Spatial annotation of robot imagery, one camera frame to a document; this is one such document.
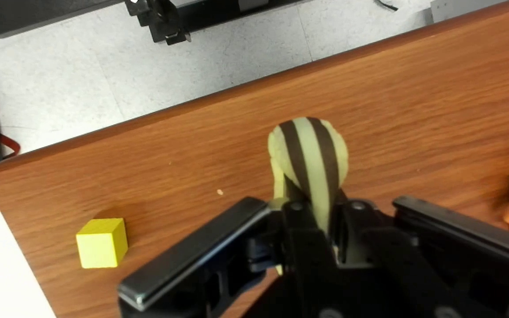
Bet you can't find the yellow brown striped plush object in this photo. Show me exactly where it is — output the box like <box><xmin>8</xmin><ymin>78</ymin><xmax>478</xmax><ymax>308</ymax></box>
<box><xmin>267</xmin><ymin>117</ymin><xmax>350</xmax><ymax>239</ymax></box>

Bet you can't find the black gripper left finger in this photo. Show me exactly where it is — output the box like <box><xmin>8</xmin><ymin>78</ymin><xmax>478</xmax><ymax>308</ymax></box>
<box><xmin>119</xmin><ymin>198</ymin><xmax>271</xmax><ymax>313</ymax></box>

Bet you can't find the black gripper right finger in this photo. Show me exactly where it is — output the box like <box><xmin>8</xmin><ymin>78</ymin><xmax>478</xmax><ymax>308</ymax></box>
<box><xmin>393</xmin><ymin>197</ymin><xmax>509</xmax><ymax>262</ymax></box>

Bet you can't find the yellow cube block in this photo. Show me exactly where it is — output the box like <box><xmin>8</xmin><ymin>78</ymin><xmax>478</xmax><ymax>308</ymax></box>
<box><xmin>77</xmin><ymin>218</ymin><xmax>130</xmax><ymax>269</ymax></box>

